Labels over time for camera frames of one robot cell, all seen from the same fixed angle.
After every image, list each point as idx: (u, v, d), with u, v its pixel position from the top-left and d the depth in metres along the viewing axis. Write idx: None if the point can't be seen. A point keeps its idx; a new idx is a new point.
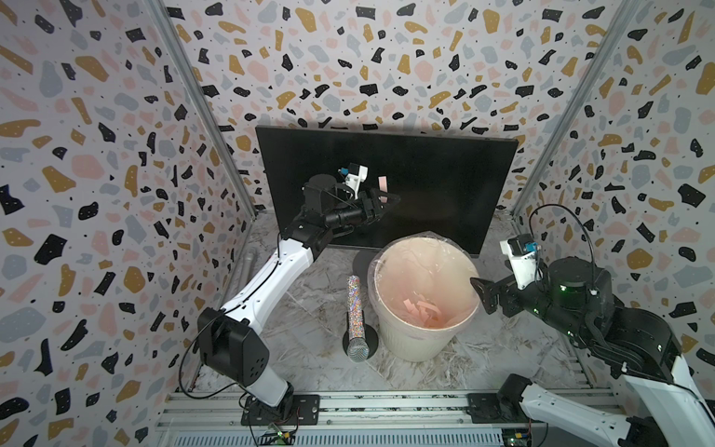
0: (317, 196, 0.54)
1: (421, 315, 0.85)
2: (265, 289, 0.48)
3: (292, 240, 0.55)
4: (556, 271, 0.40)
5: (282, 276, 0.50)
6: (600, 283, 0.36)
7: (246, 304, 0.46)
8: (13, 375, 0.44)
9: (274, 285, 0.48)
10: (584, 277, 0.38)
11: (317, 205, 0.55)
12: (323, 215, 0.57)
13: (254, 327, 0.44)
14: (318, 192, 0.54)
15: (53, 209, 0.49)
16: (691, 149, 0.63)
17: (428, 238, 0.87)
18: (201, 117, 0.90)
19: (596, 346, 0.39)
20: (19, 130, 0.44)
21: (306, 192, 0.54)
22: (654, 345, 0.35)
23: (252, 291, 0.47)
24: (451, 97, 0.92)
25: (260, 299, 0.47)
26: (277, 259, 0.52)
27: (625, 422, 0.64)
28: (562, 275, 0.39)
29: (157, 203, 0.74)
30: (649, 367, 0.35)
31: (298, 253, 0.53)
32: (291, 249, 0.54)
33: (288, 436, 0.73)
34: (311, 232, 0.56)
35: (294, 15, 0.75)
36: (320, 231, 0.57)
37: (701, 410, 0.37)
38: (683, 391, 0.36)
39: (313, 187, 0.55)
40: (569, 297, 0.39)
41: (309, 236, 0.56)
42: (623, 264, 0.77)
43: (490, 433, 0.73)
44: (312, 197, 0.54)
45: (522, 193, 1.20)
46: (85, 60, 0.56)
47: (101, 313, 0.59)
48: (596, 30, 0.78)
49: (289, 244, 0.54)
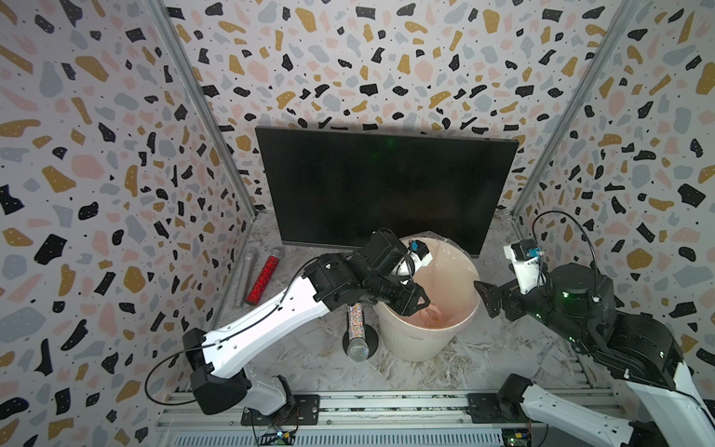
0: (384, 248, 0.45)
1: (421, 315, 0.85)
2: (246, 337, 0.41)
3: (318, 277, 0.44)
4: (558, 279, 0.40)
5: (268, 331, 0.41)
6: (603, 291, 0.36)
7: (222, 344, 0.40)
8: (12, 375, 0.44)
9: (256, 336, 0.40)
10: (587, 284, 0.38)
11: (374, 256, 0.45)
12: (370, 271, 0.46)
13: (221, 370, 0.39)
14: (388, 245, 0.45)
15: (53, 209, 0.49)
16: (691, 149, 0.63)
17: (428, 239, 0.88)
18: (201, 117, 0.90)
19: (599, 353, 0.39)
20: (19, 130, 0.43)
21: (374, 237, 0.46)
22: (654, 351, 0.36)
23: (237, 331, 0.41)
24: (452, 97, 0.92)
25: (236, 346, 0.40)
26: (279, 303, 0.43)
27: (627, 426, 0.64)
28: (564, 281, 0.39)
29: (157, 203, 0.74)
30: (652, 373, 0.35)
31: (303, 306, 0.42)
32: (301, 292, 0.43)
33: (288, 436, 0.73)
34: (344, 277, 0.43)
35: (294, 15, 0.75)
36: (353, 283, 0.44)
37: (702, 415, 0.37)
38: (685, 398, 0.36)
39: (385, 237, 0.46)
40: (572, 304, 0.39)
41: (334, 282, 0.43)
42: (623, 264, 0.77)
43: (490, 433, 0.73)
44: (373, 246, 0.46)
45: (521, 193, 1.21)
46: (85, 60, 0.56)
47: (101, 313, 0.59)
48: (596, 30, 0.78)
49: (299, 285, 0.44)
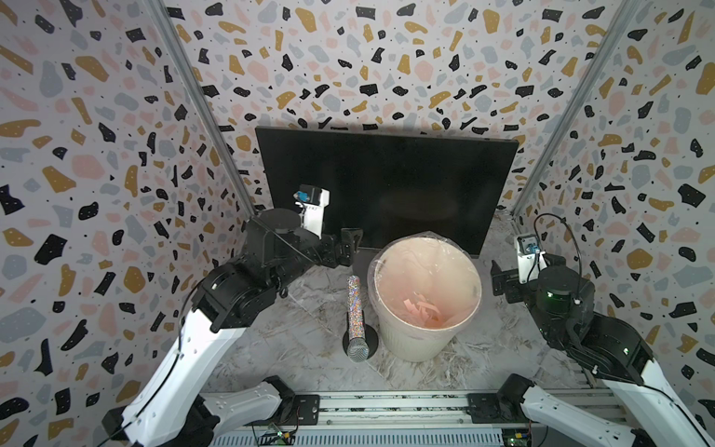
0: (262, 239, 0.36)
1: (421, 315, 0.85)
2: (160, 399, 0.36)
3: (216, 297, 0.37)
4: (546, 279, 0.42)
5: (181, 383, 0.36)
6: (585, 293, 0.39)
7: (142, 415, 0.36)
8: (13, 375, 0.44)
9: (169, 393, 0.36)
10: (571, 287, 0.40)
11: (260, 250, 0.36)
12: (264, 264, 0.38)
13: (155, 439, 0.36)
14: (263, 233, 0.35)
15: (53, 209, 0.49)
16: (691, 149, 0.63)
17: (428, 238, 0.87)
18: (201, 117, 0.90)
19: (572, 349, 0.42)
20: (19, 130, 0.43)
21: (249, 231, 0.35)
22: (619, 349, 0.39)
23: (150, 399, 0.36)
24: (451, 97, 0.92)
25: (155, 413, 0.36)
26: (179, 351, 0.37)
27: (629, 433, 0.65)
28: (549, 282, 0.42)
29: (157, 203, 0.74)
30: (617, 370, 0.39)
31: (207, 344, 0.36)
32: (195, 332, 0.36)
33: (288, 436, 0.73)
34: (236, 287, 0.37)
35: (294, 15, 0.75)
36: (249, 288, 0.37)
37: (677, 411, 0.39)
38: (655, 393, 0.39)
39: (258, 226, 0.36)
40: (555, 304, 0.42)
41: (232, 297, 0.36)
42: (623, 264, 0.77)
43: (490, 433, 0.73)
44: (254, 239, 0.35)
45: (522, 193, 1.20)
46: (86, 61, 0.56)
47: (101, 313, 0.59)
48: (596, 30, 0.78)
49: (193, 325, 0.37)
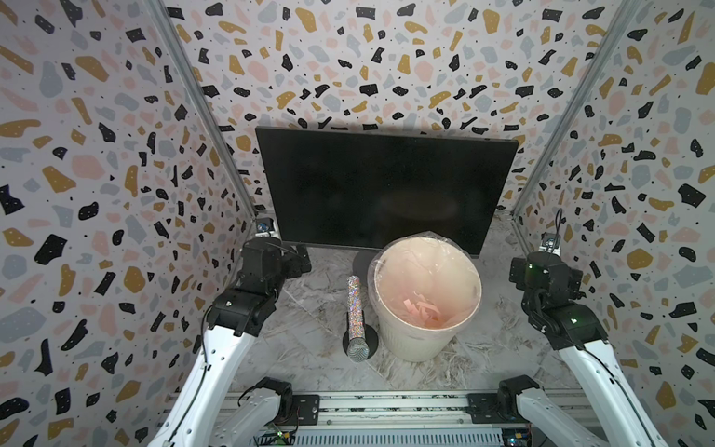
0: (258, 257, 0.46)
1: (421, 315, 0.85)
2: (195, 412, 0.39)
3: (231, 310, 0.45)
4: (532, 259, 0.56)
5: (213, 386, 0.40)
6: (555, 269, 0.49)
7: (173, 440, 0.37)
8: (13, 375, 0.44)
9: (206, 400, 0.39)
10: (546, 262, 0.51)
11: (258, 266, 0.47)
12: (263, 279, 0.48)
13: None
14: (258, 251, 0.47)
15: (53, 209, 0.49)
16: (691, 149, 0.63)
17: (428, 239, 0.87)
18: (201, 117, 0.90)
19: (532, 312, 0.56)
20: (19, 130, 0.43)
21: (246, 252, 0.47)
22: (567, 318, 0.48)
23: (179, 422, 0.38)
24: (452, 97, 0.92)
25: (193, 426, 0.38)
26: (205, 363, 0.42)
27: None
28: (535, 259, 0.52)
29: (157, 203, 0.74)
30: (559, 333, 0.48)
31: (230, 347, 0.43)
32: (219, 342, 0.43)
33: (288, 436, 0.73)
34: (249, 301, 0.46)
35: (294, 15, 0.75)
36: (257, 300, 0.47)
37: (616, 387, 0.43)
38: (591, 357, 0.45)
39: (251, 248, 0.48)
40: (535, 275, 0.52)
41: (248, 306, 0.45)
42: (623, 264, 0.77)
43: (490, 433, 0.73)
44: (250, 260, 0.47)
45: (522, 193, 1.20)
46: (86, 61, 0.56)
47: (101, 314, 0.59)
48: (596, 30, 0.78)
49: (216, 335, 0.44)
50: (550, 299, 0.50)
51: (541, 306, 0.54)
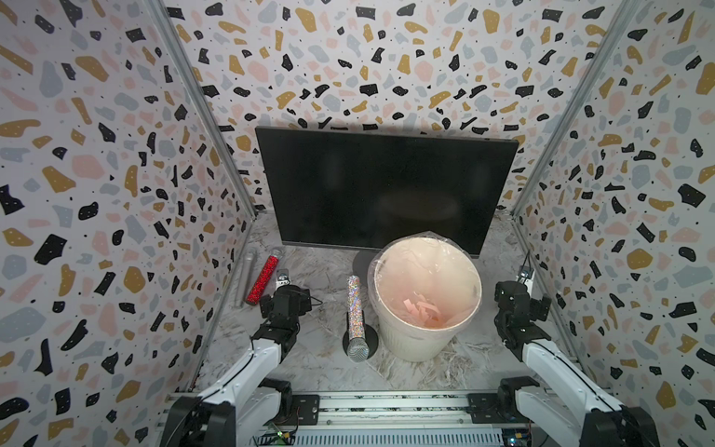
0: (285, 300, 0.65)
1: (421, 315, 0.85)
2: (243, 374, 0.50)
3: (264, 339, 0.61)
4: (505, 283, 0.80)
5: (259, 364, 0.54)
6: (518, 297, 0.64)
7: (224, 387, 0.47)
8: (12, 375, 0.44)
9: (250, 372, 0.51)
10: (512, 290, 0.67)
11: (284, 310, 0.65)
12: (289, 318, 0.66)
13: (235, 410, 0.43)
14: (286, 296, 0.65)
15: (53, 209, 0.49)
16: (691, 149, 0.63)
17: (428, 239, 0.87)
18: (201, 117, 0.90)
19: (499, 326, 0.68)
20: (19, 130, 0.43)
21: (276, 297, 0.65)
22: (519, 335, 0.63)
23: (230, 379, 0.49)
24: (451, 97, 0.92)
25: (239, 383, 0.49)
26: (253, 352, 0.57)
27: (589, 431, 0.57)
28: (505, 286, 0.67)
29: (157, 203, 0.74)
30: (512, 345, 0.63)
31: (270, 346, 0.59)
32: (263, 343, 0.60)
33: (288, 436, 0.73)
34: (280, 334, 0.63)
35: (294, 15, 0.75)
36: (286, 333, 0.64)
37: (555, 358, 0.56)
38: (535, 344, 0.60)
39: (281, 293, 0.66)
40: (503, 297, 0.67)
41: (278, 337, 0.62)
42: (623, 264, 0.77)
43: (491, 433, 0.73)
44: (279, 302, 0.65)
45: (522, 193, 1.20)
46: (86, 61, 0.56)
47: (101, 313, 0.59)
48: (596, 30, 0.78)
49: (261, 342, 0.60)
50: (514, 320, 0.66)
51: (505, 323, 0.70)
